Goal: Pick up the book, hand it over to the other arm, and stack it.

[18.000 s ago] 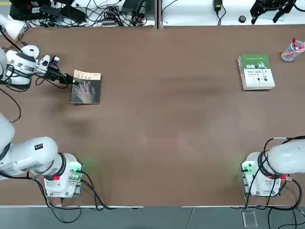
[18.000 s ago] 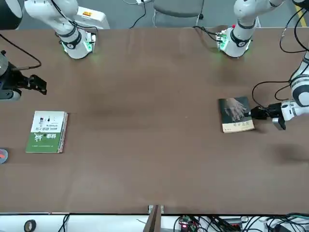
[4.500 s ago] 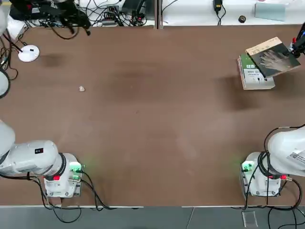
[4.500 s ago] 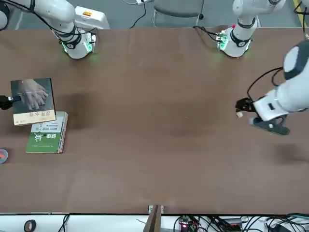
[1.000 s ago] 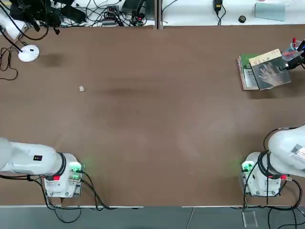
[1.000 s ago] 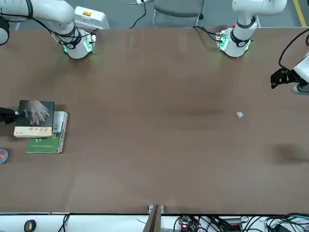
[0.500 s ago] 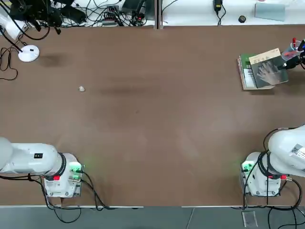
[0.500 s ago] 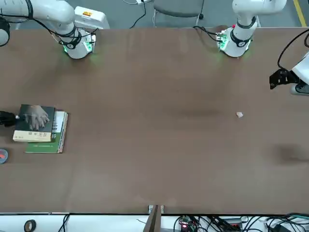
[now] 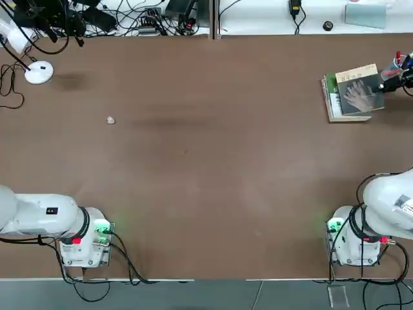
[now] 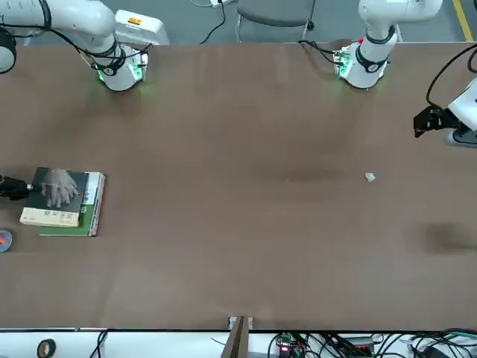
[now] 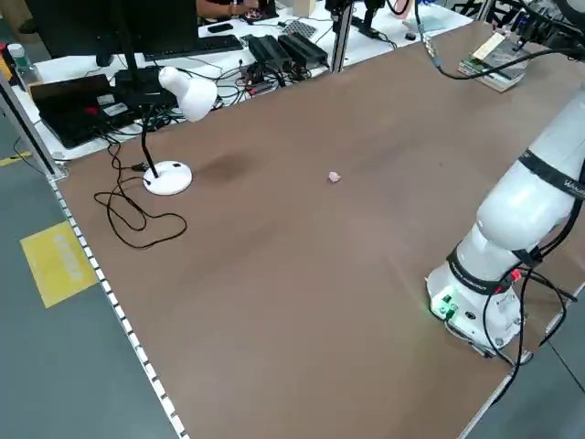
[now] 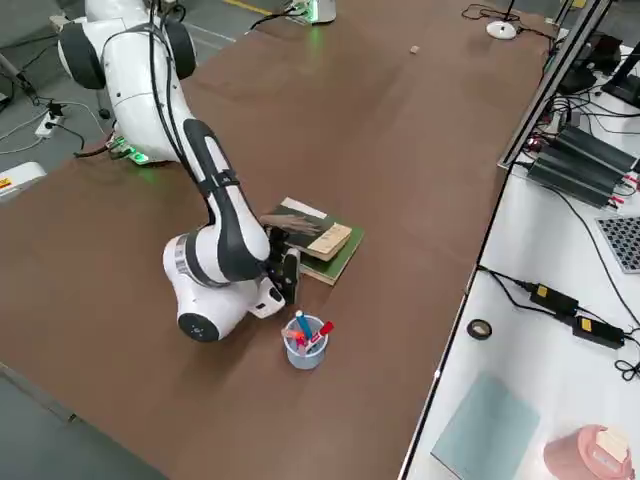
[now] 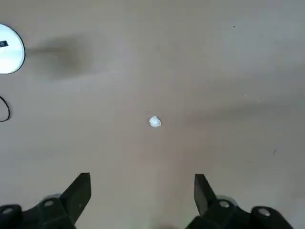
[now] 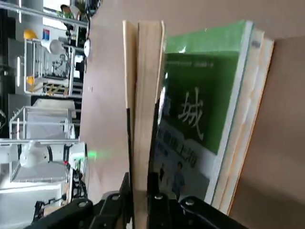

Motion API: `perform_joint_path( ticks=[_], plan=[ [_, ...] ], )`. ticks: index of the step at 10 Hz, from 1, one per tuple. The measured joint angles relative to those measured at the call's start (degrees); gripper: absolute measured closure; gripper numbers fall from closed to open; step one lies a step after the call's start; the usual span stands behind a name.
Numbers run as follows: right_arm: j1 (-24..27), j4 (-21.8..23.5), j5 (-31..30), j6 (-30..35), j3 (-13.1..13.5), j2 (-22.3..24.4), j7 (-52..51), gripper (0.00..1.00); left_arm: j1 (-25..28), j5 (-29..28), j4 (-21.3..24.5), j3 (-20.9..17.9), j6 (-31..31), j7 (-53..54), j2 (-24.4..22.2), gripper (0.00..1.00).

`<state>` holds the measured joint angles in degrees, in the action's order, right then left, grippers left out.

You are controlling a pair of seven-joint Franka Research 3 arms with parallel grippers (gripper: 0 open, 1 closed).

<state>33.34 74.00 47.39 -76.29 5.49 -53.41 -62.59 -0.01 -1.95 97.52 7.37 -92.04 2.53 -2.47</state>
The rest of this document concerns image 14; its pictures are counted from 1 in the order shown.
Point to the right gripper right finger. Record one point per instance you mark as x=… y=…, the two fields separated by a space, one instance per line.
x=166 y=210

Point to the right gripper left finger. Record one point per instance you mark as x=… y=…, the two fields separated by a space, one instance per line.
x=112 y=207

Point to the dark book with hand print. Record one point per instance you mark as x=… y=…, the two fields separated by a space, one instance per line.
x=147 y=95

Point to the green cover book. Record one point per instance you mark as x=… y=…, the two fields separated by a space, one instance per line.
x=202 y=95

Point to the cream paperback book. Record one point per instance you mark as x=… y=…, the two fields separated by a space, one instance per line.
x=244 y=95

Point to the orange edged paperback book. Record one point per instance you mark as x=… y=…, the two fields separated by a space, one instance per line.
x=255 y=95

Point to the yellow hard hat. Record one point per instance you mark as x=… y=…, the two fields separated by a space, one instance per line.
x=30 y=80
x=30 y=34

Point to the white desk lamp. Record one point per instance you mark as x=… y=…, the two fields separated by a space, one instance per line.
x=56 y=46

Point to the white metal frame rack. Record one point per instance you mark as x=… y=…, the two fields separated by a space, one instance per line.
x=71 y=71
x=45 y=126

